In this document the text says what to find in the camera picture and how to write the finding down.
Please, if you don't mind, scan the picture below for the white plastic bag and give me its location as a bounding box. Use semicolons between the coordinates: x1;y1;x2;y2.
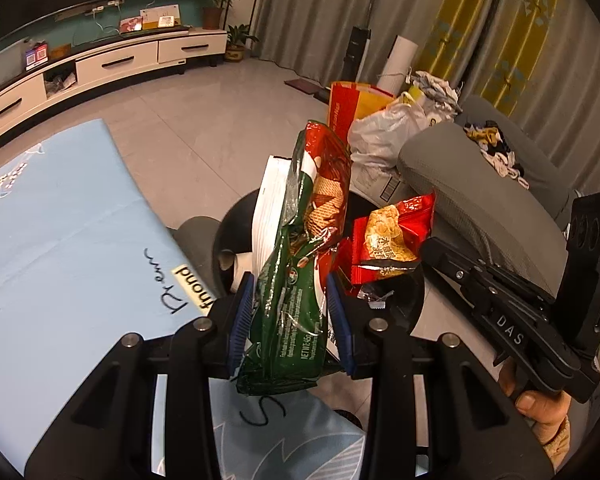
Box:
347;92;456;181

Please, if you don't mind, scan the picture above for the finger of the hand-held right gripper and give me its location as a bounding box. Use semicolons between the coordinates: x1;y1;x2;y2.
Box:
421;236;581;393

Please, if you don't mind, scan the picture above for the blue floral tablecloth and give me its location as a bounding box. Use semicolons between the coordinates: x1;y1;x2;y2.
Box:
0;119;366;480

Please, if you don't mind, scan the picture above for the desk calendar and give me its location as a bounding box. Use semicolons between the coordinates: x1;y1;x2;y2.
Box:
140;4;183;30

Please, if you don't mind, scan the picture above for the dark floor mat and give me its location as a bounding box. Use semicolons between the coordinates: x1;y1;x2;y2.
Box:
284;77;331;96

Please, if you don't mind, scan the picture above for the grey sofa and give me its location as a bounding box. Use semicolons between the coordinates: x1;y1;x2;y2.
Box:
396;95;581;301

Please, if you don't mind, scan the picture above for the white packet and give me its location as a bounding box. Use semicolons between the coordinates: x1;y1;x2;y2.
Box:
250;155;301;281

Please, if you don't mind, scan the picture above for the black trash bin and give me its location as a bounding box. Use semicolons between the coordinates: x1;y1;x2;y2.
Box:
212;187;426;336

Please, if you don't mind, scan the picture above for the red and yellow bag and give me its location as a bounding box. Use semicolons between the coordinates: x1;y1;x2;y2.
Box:
327;81;396;146

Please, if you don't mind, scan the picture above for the dark grey round object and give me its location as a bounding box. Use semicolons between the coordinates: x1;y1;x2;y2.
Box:
169;216;221;271

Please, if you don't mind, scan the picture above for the tall potted plant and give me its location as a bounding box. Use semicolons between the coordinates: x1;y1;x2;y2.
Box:
197;0;241;31

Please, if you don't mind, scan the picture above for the white paper roll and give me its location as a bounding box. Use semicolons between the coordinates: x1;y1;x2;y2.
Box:
377;35;420;96

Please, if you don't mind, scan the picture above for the green snack bag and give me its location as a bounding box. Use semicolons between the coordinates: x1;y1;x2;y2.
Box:
230;120;353;396

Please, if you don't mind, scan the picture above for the pile of clothes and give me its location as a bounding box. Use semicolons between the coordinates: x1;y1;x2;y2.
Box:
462;120;531;191

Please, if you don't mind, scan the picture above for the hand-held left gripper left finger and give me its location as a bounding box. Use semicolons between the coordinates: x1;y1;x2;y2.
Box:
25;271;256;480

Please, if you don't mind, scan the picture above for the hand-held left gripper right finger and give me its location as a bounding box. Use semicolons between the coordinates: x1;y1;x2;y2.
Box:
326;272;553;480

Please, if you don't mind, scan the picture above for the crumpled patterned cloth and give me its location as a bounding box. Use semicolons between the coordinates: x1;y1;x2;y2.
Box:
410;71;463;121

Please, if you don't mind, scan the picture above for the red snack bag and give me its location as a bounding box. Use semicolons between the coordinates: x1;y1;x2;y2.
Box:
350;192;437;286

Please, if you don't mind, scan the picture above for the white and blue paper cup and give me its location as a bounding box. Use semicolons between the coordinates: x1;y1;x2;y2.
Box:
217;247;253;293

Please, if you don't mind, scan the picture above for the white tv cabinet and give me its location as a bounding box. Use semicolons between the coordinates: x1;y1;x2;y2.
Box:
0;25;228;148

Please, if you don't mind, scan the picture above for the upright vacuum cleaner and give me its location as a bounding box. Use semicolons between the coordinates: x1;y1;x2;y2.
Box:
342;0;386;83

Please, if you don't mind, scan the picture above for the small potted plant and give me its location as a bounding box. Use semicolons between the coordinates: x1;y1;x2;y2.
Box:
224;24;261;63

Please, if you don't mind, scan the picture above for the grey and yellow curtain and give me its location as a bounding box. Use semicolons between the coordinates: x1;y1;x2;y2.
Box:
252;0;600;201

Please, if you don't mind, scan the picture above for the person's right hand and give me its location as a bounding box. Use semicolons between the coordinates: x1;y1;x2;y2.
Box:
497;360;571;446

